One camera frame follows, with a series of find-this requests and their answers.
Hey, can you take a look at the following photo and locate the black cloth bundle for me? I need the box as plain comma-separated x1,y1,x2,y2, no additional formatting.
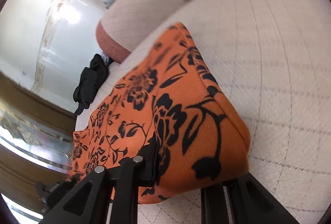
73,53,114,117

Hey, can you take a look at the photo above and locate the orange black floral garment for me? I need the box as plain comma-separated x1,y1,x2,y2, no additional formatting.
70,23,250,204

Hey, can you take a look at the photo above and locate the pink bolster pillow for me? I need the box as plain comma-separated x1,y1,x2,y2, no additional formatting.
95,0,189,63

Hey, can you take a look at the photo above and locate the dark wooden wardrobe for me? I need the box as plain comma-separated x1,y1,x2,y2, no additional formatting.
1,74,76,213

